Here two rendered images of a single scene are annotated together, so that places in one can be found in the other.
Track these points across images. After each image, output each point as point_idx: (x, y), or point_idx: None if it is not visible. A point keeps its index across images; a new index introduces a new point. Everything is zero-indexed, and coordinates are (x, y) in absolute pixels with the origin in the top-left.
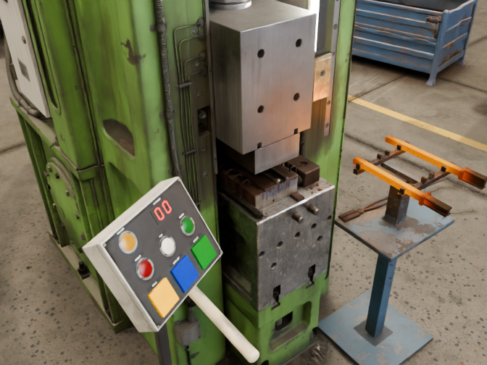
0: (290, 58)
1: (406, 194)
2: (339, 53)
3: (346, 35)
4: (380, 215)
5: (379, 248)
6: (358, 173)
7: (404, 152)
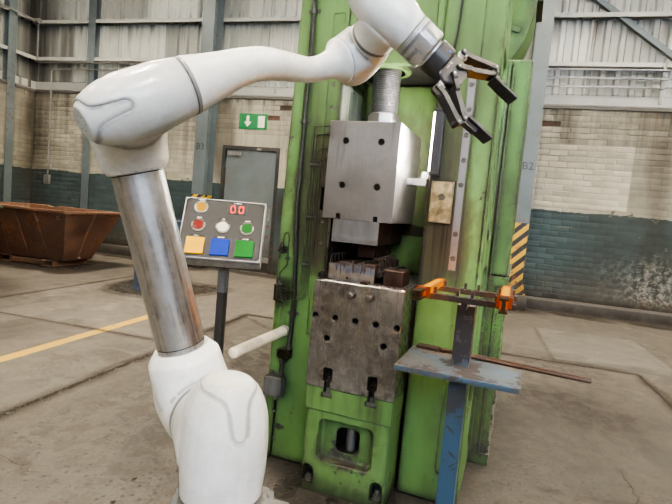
0: (372, 151)
1: None
2: (471, 189)
3: (481, 173)
4: None
5: (402, 359)
6: None
7: None
